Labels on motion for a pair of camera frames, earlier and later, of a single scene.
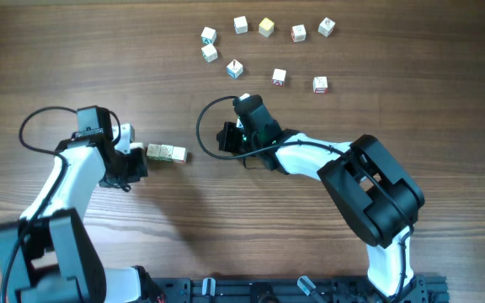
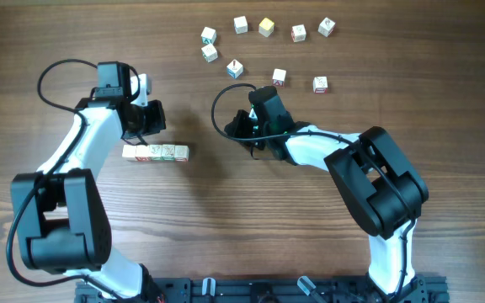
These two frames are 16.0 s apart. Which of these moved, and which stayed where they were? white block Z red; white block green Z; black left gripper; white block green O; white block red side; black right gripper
Moved: black right gripper; black left gripper
Stayed: white block Z red; white block red side; white block green Z; white block green O
